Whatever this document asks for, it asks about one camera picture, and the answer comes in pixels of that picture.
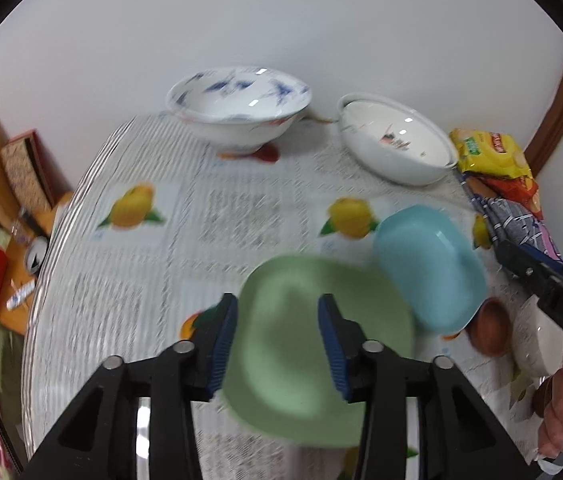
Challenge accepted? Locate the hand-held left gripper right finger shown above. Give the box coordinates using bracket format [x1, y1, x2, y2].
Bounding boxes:
[317, 294, 537, 480]

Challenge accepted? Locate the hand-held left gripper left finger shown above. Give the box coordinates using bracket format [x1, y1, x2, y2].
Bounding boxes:
[26, 292, 239, 480]

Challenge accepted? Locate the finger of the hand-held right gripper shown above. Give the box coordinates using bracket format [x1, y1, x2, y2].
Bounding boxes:
[496, 250, 557, 306]
[495, 239, 563, 281]

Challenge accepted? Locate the plain white bowl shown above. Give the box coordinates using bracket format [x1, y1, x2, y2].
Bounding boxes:
[510, 294, 563, 377]

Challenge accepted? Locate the green plastic plate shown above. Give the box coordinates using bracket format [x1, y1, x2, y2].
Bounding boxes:
[219, 254, 417, 448]

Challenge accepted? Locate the brown clay dish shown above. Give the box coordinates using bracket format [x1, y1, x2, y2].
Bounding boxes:
[469, 297, 511, 357]

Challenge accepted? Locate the light blue plastic plate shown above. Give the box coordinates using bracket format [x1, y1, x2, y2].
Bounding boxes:
[372, 204, 488, 333]

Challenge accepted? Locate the grey checked folded cloth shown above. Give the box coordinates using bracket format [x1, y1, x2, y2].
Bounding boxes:
[464, 180, 563, 263]

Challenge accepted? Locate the red snack bag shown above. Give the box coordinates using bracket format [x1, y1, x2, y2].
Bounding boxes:
[464, 172, 545, 221]

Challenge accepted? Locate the yellow snack bag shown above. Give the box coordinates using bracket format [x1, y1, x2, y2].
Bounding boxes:
[449, 127, 535, 181]

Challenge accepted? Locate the fruit print tablecloth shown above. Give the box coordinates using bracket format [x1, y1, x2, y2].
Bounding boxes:
[20, 110, 552, 480]

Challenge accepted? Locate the large white printed bowl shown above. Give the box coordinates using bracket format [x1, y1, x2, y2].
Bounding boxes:
[336, 92, 459, 187]

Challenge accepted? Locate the black and white round object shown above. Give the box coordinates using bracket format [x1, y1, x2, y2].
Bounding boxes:
[26, 237, 50, 276]

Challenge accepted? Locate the white tube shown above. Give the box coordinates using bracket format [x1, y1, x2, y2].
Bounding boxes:
[6, 280, 37, 311]

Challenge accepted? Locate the wooden stool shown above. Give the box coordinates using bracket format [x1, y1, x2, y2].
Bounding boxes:
[0, 190, 75, 336]

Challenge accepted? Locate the white bowl blue floral print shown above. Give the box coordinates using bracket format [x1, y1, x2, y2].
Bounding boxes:
[166, 66, 312, 156]

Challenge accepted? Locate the patterned box with red side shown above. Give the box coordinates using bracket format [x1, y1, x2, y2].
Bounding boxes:
[0, 130, 75, 211]

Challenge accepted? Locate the brown wooden door frame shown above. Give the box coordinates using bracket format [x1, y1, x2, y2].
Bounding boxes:
[524, 45, 563, 178]

